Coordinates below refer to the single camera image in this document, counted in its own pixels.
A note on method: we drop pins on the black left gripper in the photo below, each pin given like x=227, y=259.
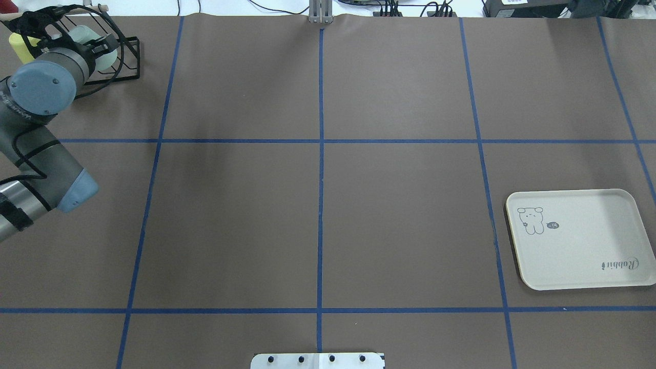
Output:
x=100, y=49

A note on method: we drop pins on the pale green plastic cup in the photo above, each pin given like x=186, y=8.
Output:
x=83, y=34

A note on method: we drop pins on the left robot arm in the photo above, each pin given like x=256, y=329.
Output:
x=49, y=176

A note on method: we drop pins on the yellow plastic cup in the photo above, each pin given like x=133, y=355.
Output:
x=23, y=45

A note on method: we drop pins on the cream rabbit print tray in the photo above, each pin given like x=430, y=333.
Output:
x=579, y=239

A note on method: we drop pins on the black wire cup rack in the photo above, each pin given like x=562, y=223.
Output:
x=127, y=66

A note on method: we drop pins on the grey aluminium frame post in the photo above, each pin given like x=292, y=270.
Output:
x=320, y=12

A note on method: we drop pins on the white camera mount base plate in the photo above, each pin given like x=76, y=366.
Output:
x=319, y=360

